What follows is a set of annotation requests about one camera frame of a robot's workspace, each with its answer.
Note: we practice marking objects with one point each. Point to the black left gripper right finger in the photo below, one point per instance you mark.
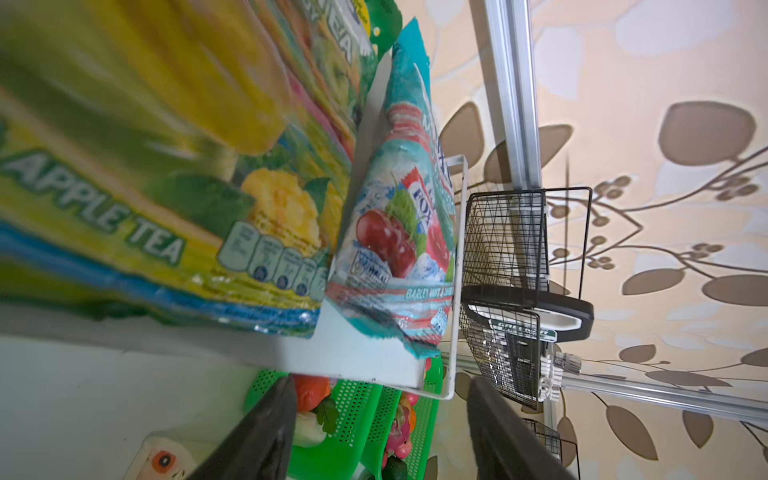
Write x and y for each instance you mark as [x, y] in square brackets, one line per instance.
[503, 446]

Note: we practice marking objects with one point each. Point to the black wire basket back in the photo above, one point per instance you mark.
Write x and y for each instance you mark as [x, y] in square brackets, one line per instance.
[511, 313]

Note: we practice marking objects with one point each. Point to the cream floral tote bag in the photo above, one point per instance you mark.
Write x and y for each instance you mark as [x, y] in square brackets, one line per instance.
[161, 458]

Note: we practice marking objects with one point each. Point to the green vegetable basket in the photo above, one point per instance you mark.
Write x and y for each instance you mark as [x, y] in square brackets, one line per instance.
[339, 455]

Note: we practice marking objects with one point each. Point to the black wire basket right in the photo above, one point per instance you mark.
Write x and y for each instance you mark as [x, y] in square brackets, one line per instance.
[563, 450]

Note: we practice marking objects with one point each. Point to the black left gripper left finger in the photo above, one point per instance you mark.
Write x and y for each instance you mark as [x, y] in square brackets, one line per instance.
[259, 447]

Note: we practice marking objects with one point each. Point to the red tomato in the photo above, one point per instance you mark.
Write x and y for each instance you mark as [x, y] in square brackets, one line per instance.
[310, 391]

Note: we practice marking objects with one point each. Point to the teal fruit candy bag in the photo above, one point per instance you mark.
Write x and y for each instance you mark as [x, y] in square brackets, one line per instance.
[394, 271]

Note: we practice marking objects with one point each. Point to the green fruit basket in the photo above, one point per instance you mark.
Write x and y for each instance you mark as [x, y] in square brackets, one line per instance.
[420, 461]

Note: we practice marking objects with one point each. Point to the yellow green apple tea bag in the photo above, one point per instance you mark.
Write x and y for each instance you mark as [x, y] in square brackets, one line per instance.
[339, 36]

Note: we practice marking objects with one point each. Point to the pink dragon fruit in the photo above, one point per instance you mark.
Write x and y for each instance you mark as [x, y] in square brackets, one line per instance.
[399, 443]

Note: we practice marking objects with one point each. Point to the white shelf rack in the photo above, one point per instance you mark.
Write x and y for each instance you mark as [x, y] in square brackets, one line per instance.
[336, 354]

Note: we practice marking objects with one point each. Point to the black wire basket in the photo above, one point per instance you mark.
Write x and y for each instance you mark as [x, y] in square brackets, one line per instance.
[511, 313]
[563, 450]

